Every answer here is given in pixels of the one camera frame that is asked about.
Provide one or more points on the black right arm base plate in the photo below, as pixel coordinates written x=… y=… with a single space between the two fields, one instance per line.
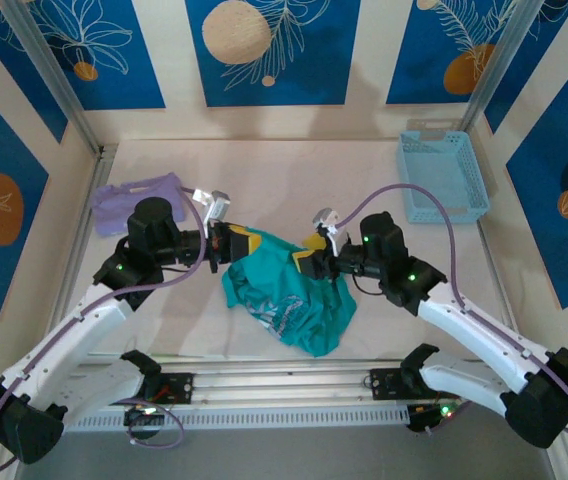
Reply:
x=386 y=382

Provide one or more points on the teal t-shirt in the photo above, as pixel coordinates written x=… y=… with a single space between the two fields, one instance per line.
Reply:
x=289 y=310

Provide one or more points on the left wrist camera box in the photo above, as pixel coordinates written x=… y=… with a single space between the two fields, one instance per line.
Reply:
x=220 y=204

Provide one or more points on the aluminium frame post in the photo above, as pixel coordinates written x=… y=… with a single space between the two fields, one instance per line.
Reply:
x=54 y=75
x=499 y=65

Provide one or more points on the aluminium rail beam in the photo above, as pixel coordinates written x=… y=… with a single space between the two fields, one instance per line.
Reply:
x=284 y=380

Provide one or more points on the folded purple t-shirt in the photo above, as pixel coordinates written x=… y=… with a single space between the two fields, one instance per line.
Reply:
x=114 y=205

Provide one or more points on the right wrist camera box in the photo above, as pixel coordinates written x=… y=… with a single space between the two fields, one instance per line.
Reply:
x=328 y=220

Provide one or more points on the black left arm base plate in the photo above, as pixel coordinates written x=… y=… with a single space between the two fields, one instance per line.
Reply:
x=179 y=387

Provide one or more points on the light blue perforated plastic basket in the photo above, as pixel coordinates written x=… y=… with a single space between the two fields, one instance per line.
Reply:
x=439 y=175

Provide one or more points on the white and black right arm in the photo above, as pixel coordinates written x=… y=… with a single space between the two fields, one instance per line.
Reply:
x=474 y=325

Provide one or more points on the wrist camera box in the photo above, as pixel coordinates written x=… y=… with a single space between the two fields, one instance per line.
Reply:
x=328 y=220
x=220 y=204

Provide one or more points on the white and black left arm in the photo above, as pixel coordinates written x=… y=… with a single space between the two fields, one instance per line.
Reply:
x=64 y=345

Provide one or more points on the aluminium side rail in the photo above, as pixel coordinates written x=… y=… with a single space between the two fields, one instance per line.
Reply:
x=81 y=235
x=489 y=260

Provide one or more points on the small black controller box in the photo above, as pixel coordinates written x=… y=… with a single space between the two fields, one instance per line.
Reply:
x=426 y=417
x=141 y=417

